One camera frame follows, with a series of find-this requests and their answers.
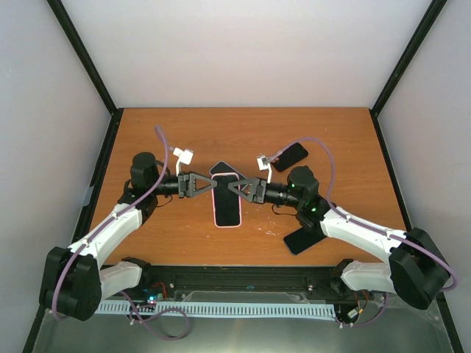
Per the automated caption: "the black phone case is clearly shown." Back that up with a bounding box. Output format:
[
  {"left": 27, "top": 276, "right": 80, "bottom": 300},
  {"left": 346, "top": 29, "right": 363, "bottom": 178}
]
[{"left": 271, "top": 143, "right": 308, "bottom": 172}]

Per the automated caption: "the light blue cable duct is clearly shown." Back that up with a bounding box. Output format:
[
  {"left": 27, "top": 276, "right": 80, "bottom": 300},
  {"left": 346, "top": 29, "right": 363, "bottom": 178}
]
[{"left": 99, "top": 300, "right": 338, "bottom": 319}]

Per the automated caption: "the black frame post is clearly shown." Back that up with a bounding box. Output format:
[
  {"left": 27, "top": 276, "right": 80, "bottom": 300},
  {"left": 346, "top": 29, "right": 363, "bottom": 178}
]
[
  {"left": 46, "top": 0, "right": 122, "bottom": 118},
  {"left": 370, "top": 0, "right": 449, "bottom": 118}
]

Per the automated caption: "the pink translucent phone case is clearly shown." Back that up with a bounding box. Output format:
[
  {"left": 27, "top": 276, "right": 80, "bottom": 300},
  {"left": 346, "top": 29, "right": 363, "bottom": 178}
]
[{"left": 210, "top": 171, "right": 244, "bottom": 229}]

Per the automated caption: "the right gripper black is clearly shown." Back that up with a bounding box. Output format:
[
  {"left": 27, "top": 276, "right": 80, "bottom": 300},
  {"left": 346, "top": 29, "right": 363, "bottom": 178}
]
[{"left": 228, "top": 177, "right": 302, "bottom": 208}]

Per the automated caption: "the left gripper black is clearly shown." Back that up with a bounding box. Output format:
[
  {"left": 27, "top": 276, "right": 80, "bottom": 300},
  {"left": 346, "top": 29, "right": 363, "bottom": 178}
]
[{"left": 150, "top": 171, "right": 218, "bottom": 199}]

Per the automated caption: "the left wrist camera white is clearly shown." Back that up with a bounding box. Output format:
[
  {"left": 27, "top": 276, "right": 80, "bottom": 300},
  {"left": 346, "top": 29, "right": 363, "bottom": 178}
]
[{"left": 172, "top": 147, "right": 194, "bottom": 175}]

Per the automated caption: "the blue-edged black phone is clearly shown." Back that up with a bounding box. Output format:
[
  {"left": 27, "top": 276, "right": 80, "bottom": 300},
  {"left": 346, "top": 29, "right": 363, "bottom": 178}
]
[{"left": 283, "top": 228, "right": 326, "bottom": 256}]

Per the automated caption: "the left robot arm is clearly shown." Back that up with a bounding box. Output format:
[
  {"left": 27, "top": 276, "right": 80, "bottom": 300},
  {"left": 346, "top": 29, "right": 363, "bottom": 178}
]
[{"left": 39, "top": 152, "right": 217, "bottom": 321}]

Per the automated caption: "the black front rail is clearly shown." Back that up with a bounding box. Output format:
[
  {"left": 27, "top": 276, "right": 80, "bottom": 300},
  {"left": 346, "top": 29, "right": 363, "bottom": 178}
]
[{"left": 106, "top": 264, "right": 439, "bottom": 306}]

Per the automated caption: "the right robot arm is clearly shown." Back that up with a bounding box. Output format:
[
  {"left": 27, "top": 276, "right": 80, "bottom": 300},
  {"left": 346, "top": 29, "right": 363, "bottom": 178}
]
[{"left": 228, "top": 166, "right": 451, "bottom": 310}]

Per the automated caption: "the left black frame post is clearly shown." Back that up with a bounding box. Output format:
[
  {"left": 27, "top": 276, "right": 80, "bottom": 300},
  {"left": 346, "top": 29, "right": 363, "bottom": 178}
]
[{"left": 46, "top": 0, "right": 122, "bottom": 118}]

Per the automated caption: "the right black frame post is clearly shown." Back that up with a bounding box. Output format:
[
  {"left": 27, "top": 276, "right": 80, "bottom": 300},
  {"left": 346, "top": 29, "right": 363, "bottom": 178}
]
[{"left": 370, "top": 0, "right": 449, "bottom": 118}]

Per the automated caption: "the light blue phone case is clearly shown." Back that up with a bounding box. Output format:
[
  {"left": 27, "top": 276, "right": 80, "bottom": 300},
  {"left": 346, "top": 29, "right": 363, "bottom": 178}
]
[{"left": 209, "top": 161, "right": 242, "bottom": 179}]

